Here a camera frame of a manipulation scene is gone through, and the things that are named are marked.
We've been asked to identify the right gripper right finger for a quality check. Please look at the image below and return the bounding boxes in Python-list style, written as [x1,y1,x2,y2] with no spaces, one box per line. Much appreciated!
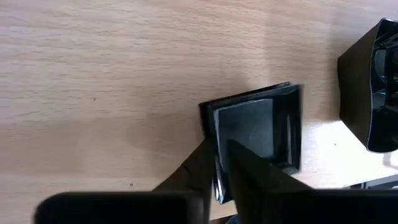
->
[228,139,312,224]

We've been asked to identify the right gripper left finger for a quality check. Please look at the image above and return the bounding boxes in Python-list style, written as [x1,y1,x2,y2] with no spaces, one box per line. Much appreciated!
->
[152,139,216,200]

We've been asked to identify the black square plate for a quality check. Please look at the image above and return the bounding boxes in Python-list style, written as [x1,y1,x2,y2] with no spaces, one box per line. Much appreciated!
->
[198,81,304,205]

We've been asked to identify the black square-rimmed bowl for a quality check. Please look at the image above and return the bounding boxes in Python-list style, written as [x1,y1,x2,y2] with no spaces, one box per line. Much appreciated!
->
[337,17,398,154]

